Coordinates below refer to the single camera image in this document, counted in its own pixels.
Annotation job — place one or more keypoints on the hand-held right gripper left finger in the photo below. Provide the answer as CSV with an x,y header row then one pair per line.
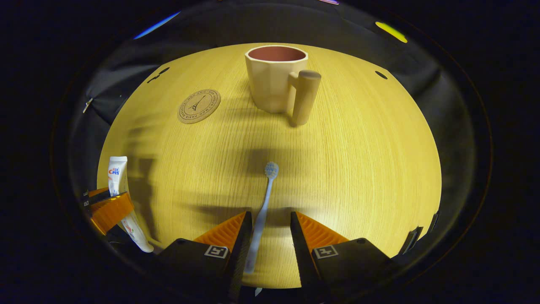
x,y
242,253

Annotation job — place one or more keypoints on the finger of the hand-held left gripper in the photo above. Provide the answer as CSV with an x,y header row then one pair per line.
x,y
98,192
112,211

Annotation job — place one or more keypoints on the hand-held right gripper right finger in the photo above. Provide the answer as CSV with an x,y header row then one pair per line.
x,y
300,253

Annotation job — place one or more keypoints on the white toothpaste tube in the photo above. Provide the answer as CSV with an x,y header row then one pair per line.
x,y
117,173

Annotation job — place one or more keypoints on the light blue toothbrush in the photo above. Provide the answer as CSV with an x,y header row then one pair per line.
x,y
262,211

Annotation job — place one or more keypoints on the round cork coaster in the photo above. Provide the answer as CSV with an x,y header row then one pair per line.
x,y
198,106

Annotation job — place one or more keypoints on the beige cup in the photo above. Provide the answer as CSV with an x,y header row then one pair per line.
x,y
270,84

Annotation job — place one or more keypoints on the wooden desktop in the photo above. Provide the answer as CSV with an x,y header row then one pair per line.
x,y
346,169

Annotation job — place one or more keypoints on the silver cloth clip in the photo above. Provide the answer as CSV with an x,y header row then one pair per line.
x,y
88,105

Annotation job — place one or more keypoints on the black table edge clamp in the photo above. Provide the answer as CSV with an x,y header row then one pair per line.
x,y
411,240
434,221

